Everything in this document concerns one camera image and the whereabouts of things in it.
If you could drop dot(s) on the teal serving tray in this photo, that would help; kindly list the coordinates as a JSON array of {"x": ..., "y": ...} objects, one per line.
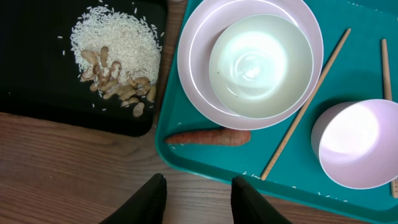
[{"x": 297, "y": 175}]

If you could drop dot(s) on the right wooden chopstick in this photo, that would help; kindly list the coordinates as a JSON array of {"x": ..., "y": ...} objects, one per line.
[{"x": 387, "y": 93}]

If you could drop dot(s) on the wooden chopstick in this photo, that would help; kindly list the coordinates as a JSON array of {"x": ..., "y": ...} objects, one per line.
[
  {"x": 387, "y": 93},
  {"x": 305, "y": 106}
]

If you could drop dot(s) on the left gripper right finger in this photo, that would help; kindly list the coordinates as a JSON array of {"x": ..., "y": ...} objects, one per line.
[{"x": 250, "y": 207}]

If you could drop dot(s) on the white bowl with food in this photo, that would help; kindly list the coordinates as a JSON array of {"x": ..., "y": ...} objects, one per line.
[{"x": 261, "y": 67}]

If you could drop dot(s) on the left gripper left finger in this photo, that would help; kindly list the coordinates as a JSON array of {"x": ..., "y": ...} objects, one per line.
[{"x": 146, "y": 206}]

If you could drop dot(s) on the white plate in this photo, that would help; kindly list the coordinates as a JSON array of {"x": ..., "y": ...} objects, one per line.
[{"x": 204, "y": 22}]

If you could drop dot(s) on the orange carrot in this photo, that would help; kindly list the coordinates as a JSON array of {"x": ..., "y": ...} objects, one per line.
[{"x": 218, "y": 137}]

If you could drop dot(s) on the left wooden chopstick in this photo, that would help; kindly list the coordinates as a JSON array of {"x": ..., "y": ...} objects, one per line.
[{"x": 305, "y": 106}]

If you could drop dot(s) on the rice and peanuts pile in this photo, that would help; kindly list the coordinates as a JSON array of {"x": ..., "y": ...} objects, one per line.
[{"x": 119, "y": 54}]

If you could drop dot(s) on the white upturned bowl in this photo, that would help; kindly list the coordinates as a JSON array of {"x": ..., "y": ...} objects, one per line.
[{"x": 356, "y": 143}]

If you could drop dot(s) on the black tray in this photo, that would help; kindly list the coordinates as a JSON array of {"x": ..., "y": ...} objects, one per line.
[{"x": 39, "y": 75}]

